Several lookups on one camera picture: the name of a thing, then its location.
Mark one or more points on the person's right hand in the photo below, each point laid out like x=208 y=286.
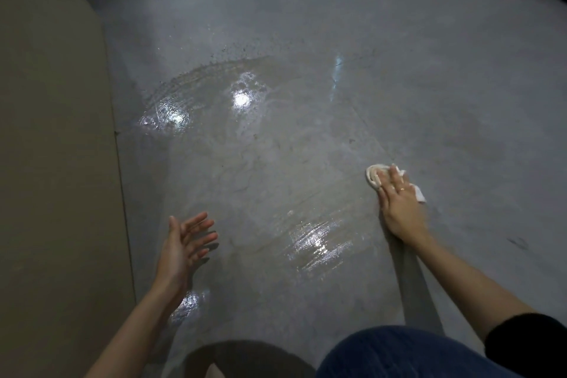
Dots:
x=401 y=211

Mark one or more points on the person's left hand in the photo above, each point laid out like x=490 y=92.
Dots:
x=177 y=258

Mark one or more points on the person's left little finger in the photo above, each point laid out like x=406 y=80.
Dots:
x=203 y=254

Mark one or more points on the person's right fingers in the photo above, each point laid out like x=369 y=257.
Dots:
x=392 y=178

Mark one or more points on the person's left thumb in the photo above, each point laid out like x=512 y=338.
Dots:
x=173 y=228

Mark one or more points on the person's left middle finger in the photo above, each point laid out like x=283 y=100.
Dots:
x=203 y=229

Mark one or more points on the white cleaning cloth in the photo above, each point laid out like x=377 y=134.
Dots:
x=371 y=173

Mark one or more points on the person's right forearm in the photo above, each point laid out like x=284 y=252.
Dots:
x=460 y=284

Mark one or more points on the person's left forearm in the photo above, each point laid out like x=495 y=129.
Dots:
x=133 y=333

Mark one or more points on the blue jeans leg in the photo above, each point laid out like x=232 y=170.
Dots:
x=407 y=355

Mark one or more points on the black sleeve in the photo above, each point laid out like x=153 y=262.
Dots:
x=531 y=346

